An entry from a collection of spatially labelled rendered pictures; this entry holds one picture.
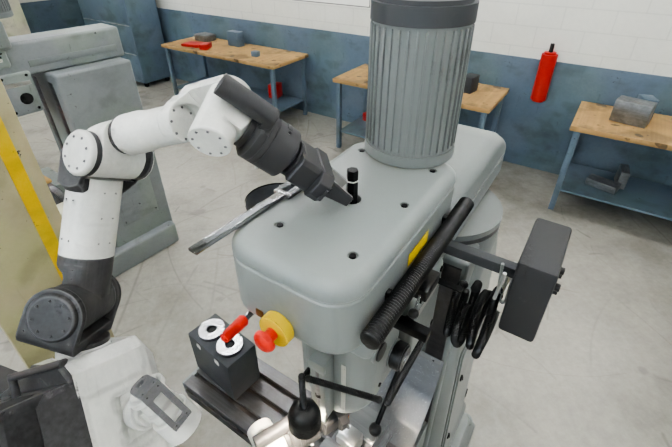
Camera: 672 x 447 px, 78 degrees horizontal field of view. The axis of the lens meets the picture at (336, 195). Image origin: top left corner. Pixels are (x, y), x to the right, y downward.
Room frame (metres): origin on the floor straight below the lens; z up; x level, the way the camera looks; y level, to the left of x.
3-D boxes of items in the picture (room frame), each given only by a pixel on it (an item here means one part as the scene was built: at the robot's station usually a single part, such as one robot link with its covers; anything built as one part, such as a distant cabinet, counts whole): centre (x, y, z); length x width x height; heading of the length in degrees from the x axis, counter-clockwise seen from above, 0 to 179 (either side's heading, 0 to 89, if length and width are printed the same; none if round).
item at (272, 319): (0.45, 0.10, 1.76); 0.06 x 0.02 x 0.06; 57
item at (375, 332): (0.59, -0.17, 1.79); 0.45 x 0.04 x 0.04; 147
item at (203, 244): (0.59, 0.15, 1.89); 0.24 x 0.04 x 0.01; 144
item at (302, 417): (0.48, 0.07, 1.45); 0.07 x 0.07 x 0.06
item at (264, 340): (0.43, 0.11, 1.76); 0.04 x 0.03 x 0.04; 57
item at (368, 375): (0.65, -0.03, 1.47); 0.21 x 0.19 x 0.32; 57
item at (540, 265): (0.71, -0.47, 1.62); 0.20 x 0.09 x 0.21; 147
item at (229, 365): (0.94, 0.40, 1.03); 0.22 x 0.12 x 0.20; 51
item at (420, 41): (0.85, -0.17, 2.05); 0.20 x 0.20 x 0.32
